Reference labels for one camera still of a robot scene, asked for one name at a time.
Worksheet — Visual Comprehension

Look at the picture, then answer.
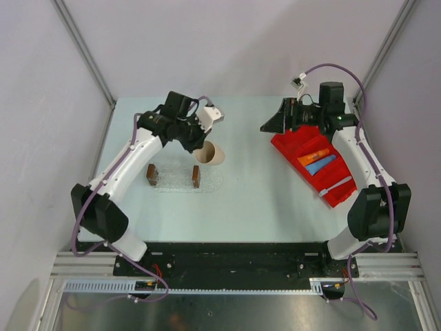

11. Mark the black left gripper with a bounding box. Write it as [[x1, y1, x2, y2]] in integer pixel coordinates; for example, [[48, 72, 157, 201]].
[[176, 113, 212, 154]]

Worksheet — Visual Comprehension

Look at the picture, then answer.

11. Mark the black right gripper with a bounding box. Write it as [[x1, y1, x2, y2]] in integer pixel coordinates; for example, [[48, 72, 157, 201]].
[[260, 98, 326, 135]]

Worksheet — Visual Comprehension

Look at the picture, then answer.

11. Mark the beige cup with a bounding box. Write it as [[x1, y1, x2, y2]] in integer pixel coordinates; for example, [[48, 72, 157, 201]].
[[193, 141, 225, 166]]

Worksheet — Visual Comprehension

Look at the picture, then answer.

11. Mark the red plastic organizer bin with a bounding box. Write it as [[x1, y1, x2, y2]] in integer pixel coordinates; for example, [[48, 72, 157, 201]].
[[271, 126, 356, 208]]

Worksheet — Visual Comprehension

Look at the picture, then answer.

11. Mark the clear acrylic toothbrush stand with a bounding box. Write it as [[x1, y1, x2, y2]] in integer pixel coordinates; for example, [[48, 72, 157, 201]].
[[145, 163, 201, 189]]

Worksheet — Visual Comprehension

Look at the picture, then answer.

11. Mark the orange toothpaste tube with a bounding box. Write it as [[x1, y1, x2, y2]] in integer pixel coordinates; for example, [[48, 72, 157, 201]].
[[297, 148, 329, 167]]

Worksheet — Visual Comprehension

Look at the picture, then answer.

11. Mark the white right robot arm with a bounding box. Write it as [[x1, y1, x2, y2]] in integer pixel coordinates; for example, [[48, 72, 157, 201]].
[[260, 81, 411, 277]]

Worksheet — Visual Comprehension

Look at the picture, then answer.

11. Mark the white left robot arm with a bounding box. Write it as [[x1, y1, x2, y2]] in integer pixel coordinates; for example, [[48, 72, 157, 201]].
[[71, 91, 224, 276]]

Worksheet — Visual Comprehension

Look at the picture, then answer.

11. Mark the clear oval glass tray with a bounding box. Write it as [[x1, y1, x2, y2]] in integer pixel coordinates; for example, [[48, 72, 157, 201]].
[[151, 163, 223, 193]]

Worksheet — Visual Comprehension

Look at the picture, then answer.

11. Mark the blue toothpaste tube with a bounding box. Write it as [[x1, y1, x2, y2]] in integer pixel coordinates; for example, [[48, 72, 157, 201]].
[[305, 154, 336, 176]]

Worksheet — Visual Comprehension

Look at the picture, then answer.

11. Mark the white toothbrush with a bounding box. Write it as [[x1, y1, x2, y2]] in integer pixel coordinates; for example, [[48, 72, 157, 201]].
[[318, 176, 352, 197]]

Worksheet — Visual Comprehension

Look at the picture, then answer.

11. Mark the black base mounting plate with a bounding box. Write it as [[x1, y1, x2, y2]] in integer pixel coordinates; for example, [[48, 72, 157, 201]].
[[68, 241, 404, 290]]

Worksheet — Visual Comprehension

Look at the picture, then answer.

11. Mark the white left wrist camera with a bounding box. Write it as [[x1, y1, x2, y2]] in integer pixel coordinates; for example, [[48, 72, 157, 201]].
[[196, 106, 225, 133]]

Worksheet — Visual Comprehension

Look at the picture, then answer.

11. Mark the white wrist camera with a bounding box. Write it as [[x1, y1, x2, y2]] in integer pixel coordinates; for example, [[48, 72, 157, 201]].
[[196, 106, 225, 133], [291, 72, 307, 99]]

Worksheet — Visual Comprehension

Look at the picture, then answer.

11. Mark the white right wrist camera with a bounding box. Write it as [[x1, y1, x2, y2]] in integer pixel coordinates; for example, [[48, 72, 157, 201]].
[[291, 72, 307, 99]]

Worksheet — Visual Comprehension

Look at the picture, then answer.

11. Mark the white slotted cable duct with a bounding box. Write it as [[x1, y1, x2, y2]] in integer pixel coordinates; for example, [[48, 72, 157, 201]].
[[64, 279, 345, 295]]

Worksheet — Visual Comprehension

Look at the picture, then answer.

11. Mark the right aluminium frame post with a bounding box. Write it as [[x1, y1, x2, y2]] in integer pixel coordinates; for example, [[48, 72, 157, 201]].
[[362, 0, 420, 90]]

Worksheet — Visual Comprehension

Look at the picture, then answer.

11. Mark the aluminium frame post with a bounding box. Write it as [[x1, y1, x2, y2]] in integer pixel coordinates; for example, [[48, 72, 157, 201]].
[[362, 0, 420, 90], [51, 0, 116, 110]]

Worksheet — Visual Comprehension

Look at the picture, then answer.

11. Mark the left aluminium frame post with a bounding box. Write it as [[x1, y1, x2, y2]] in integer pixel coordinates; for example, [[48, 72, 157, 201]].
[[51, 0, 116, 110]]

